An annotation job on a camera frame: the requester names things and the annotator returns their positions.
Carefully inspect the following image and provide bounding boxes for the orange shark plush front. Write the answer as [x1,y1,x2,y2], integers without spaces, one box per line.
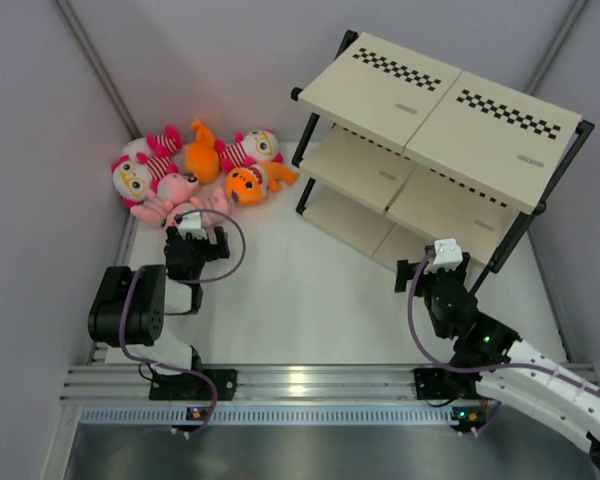
[224,161,300,206]

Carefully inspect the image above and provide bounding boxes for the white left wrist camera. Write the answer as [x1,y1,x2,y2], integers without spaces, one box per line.
[174,211,204,235]

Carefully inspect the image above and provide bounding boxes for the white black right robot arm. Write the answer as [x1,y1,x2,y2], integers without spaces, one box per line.
[394,248,600,471]

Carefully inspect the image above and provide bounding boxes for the white plush glasses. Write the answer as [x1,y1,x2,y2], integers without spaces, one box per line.
[214,130,284,174]
[111,152,179,208]

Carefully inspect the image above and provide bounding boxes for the white plush corner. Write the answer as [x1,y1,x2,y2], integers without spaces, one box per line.
[120,125,183,159]

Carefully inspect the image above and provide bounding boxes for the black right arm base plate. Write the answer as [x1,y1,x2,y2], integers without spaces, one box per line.
[413,367,481,401]

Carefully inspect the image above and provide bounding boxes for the pink striped plush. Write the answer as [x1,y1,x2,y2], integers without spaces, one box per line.
[144,173,199,214]
[130,188,231,228]

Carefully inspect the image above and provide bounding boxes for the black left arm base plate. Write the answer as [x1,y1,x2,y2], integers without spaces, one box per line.
[148,368,238,401]

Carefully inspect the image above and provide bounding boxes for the orange shark plush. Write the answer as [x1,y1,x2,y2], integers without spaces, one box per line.
[183,119,220,184]
[224,161,300,206]

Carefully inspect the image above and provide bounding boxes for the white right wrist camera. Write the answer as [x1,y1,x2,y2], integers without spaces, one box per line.
[425,238,463,273]

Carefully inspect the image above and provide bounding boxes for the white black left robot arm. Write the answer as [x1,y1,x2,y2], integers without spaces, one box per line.
[88,227,230,400]

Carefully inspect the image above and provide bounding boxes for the grey slotted cable duct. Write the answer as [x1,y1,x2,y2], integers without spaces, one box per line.
[80,405,469,426]

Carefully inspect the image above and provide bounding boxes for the aluminium mounting rail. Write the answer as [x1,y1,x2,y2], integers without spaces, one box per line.
[59,362,600,402]

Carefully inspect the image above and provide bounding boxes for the orange shark plush back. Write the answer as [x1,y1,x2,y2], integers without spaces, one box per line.
[183,119,220,184]

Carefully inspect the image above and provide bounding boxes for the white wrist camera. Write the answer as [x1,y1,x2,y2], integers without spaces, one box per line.
[425,238,463,273]
[174,211,204,235]

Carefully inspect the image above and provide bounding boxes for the beige three-tier shelf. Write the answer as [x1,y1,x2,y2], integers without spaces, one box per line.
[291,31,594,283]

